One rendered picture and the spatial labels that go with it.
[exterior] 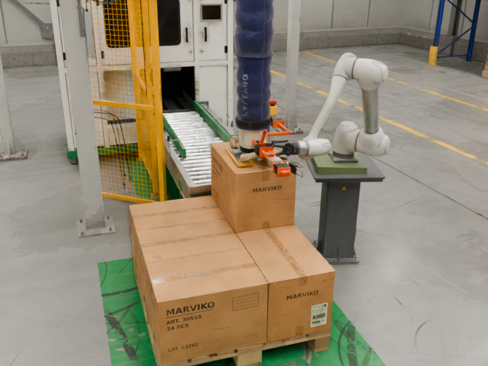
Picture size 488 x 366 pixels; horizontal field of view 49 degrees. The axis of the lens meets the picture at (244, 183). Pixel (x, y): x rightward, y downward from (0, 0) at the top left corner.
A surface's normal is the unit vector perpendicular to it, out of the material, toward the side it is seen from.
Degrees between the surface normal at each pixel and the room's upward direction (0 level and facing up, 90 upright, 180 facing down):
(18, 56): 90
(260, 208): 90
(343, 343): 0
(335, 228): 90
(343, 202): 90
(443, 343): 0
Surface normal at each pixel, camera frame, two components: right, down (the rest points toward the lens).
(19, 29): 0.39, 0.36
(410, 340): 0.01, -0.92
